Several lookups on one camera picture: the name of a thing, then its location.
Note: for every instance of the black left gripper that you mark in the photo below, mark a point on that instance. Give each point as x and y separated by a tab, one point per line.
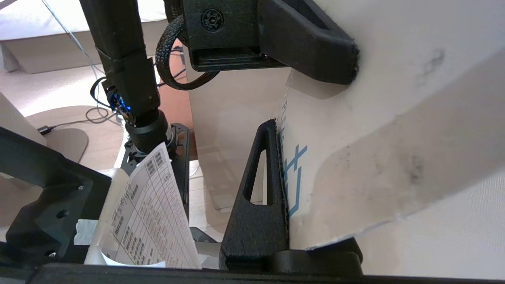
225	31

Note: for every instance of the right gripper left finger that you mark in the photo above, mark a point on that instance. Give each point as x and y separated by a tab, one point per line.
252	236

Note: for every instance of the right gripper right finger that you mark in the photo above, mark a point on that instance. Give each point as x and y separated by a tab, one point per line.
335	260

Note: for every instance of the blue and white door hanger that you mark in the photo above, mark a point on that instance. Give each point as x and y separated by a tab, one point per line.
375	138

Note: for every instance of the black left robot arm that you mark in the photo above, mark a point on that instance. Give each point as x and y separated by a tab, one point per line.
126	59

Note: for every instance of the silver robot base chassis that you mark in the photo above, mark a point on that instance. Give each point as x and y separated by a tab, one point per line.
205	248

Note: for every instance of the white door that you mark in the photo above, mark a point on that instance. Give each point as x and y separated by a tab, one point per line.
453	236

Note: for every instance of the printed paper sheet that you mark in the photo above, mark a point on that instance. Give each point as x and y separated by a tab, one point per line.
154	221

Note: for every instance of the white column floor lamp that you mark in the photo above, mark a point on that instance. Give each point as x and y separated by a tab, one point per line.
59	138

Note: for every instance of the beige furniture piece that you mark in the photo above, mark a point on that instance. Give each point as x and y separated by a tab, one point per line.
39	39

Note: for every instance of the black torso bracket plate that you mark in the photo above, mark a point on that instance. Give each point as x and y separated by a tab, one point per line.
39	189

